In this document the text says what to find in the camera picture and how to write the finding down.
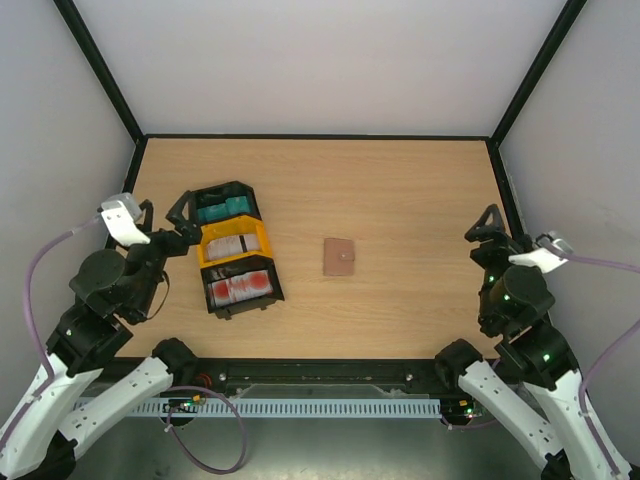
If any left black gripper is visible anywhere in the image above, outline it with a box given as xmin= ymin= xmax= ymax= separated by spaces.
xmin=129 ymin=191 xmax=205 ymax=318

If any brown leather card holder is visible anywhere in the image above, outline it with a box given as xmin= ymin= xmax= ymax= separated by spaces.
xmin=323 ymin=238 xmax=355 ymax=276

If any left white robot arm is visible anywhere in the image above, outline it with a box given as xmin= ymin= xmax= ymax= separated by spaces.
xmin=1 ymin=191 xmax=202 ymax=479

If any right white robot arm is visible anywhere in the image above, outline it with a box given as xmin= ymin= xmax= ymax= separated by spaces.
xmin=435 ymin=204 xmax=639 ymax=479

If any white card stack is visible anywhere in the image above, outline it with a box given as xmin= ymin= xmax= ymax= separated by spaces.
xmin=205 ymin=234 xmax=260 ymax=261

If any black bin with teal cards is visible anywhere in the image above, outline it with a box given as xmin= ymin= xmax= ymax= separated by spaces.
xmin=193 ymin=181 xmax=262 ymax=226

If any yellow bin with white cards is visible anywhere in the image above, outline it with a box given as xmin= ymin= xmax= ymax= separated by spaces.
xmin=197 ymin=215 xmax=273 ymax=269

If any teal card stack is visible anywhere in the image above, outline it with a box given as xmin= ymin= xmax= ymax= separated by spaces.
xmin=197 ymin=196 xmax=251 ymax=224

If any black bin with red cards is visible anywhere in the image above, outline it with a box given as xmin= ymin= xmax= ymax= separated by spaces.
xmin=200 ymin=255 xmax=285 ymax=320

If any red card stack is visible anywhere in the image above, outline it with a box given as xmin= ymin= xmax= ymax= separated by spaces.
xmin=207 ymin=270 xmax=273 ymax=308

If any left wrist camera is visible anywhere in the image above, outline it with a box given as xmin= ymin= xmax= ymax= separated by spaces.
xmin=100 ymin=193 xmax=151 ymax=247

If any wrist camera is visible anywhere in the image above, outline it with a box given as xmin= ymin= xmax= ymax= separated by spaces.
xmin=508 ymin=231 xmax=574 ymax=274
xmin=100 ymin=193 xmax=151 ymax=247

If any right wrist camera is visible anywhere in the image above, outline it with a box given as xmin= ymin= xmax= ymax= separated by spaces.
xmin=508 ymin=231 xmax=574 ymax=274

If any black aluminium frame rail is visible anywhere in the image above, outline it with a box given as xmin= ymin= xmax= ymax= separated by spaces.
xmin=169 ymin=354 xmax=478 ymax=396

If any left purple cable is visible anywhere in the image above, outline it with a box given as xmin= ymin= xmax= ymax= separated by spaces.
xmin=23 ymin=217 xmax=248 ymax=473

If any purple cable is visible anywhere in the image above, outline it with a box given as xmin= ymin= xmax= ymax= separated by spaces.
xmin=23 ymin=217 xmax=248 ymax=473
xmin=439 ymin=241 xmax=640 ymax=471

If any light blue slotted cable duct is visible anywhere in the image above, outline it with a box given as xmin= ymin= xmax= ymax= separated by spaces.
xmin=129 ymin=398 xmax=441 ymax=419

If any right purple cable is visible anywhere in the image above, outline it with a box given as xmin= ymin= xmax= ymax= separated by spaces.
xmin=439 ymin=241 xmax=640 ymax=471

